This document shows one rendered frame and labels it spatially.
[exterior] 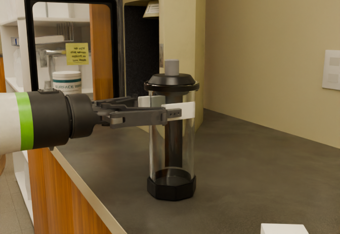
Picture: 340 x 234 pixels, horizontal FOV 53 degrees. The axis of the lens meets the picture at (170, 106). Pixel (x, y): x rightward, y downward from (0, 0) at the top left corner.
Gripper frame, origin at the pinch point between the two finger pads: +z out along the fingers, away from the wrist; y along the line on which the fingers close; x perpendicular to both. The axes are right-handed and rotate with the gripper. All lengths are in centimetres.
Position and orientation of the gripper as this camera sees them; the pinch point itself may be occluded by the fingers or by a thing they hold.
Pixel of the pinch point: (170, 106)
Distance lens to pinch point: 66.7
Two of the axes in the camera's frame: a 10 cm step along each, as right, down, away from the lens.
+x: -0.1, 9.8, 1.9
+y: -5.1, -1.7, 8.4
